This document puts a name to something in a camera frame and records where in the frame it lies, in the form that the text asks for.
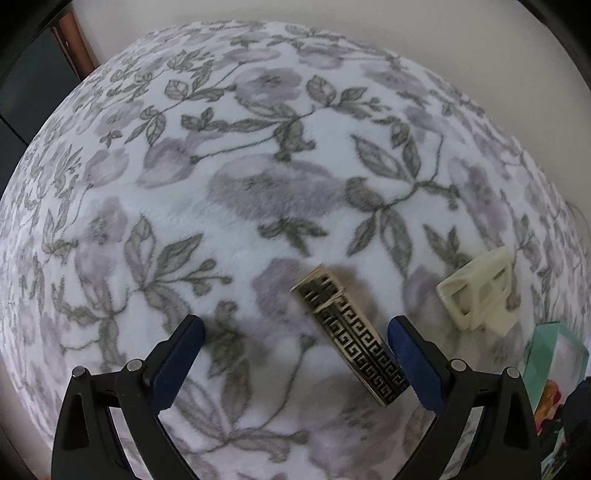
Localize floral fleece blanket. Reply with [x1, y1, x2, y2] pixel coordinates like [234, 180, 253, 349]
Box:
[0, 18, 591, 480]

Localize brown wooden trim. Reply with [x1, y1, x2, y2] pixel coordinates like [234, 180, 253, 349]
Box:
[51, 9, 100, 81]

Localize dark cabinet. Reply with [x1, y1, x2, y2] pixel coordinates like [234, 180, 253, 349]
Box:
[0, 14, 81, 153]

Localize teal-edged white tray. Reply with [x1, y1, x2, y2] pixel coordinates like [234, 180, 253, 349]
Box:
[522, 323, 591, 480]

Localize cream toy truck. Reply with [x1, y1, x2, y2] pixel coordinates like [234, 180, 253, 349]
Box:
[436, 246, 514, 334]

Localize gold patterned lighter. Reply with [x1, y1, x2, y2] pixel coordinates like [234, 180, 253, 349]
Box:
[290, 264, 411, 407]

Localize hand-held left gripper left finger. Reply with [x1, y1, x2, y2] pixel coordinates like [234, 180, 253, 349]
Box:
[52, 314, 206, 480]

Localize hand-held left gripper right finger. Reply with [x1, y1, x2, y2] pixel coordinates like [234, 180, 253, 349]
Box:
[388, 315, 542, 480]

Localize red gold candy toys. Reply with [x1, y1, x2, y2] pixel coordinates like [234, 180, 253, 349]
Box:
[536, 376, 568, 435]

